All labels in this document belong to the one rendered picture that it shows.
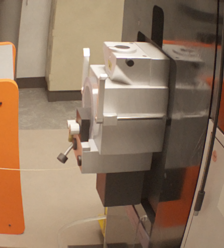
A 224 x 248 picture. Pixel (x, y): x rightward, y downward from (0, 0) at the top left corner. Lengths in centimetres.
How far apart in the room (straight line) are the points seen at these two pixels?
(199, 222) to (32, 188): 95
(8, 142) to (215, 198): 67
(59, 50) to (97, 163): 316
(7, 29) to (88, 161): 318
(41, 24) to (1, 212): 310
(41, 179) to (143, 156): 81
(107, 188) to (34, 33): 349
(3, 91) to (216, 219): 65
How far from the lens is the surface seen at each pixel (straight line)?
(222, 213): 49
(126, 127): 68
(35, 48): 421
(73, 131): 70
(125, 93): 66
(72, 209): 136
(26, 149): 167
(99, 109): 65
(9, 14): 381
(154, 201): 75
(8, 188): 115
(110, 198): 75
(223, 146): 49
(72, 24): 381
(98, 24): 384
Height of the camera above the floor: 147
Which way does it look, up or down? 23 degrees down
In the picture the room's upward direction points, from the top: 4 degrees clockwise
